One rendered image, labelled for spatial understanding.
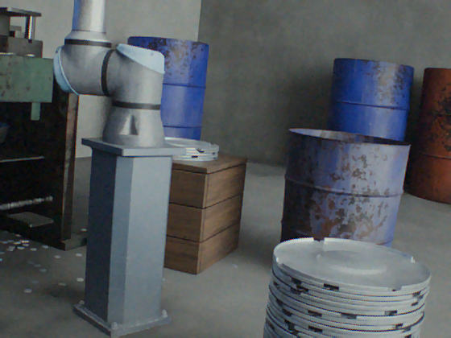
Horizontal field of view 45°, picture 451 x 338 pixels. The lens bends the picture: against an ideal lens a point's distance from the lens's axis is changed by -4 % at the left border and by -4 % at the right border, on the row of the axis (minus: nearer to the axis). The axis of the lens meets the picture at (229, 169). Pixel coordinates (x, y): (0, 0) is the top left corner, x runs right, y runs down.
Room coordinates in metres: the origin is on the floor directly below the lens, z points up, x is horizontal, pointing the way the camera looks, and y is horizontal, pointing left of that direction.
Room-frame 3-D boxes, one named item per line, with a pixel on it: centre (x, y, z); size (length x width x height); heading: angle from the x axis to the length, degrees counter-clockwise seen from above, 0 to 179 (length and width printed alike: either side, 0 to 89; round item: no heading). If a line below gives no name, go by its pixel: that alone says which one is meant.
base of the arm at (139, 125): (1.36, 0.24, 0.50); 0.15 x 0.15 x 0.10
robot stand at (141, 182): (1.36, 0.24, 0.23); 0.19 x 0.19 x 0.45; 46
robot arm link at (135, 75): (1.36, 0.24, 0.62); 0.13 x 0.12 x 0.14; 81
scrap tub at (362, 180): (1.92, -0.39, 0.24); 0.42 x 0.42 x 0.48
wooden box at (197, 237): (1.99, 0.19, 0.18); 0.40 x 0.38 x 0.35; 70
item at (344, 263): (0.99, -0.24, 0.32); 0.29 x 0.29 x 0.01
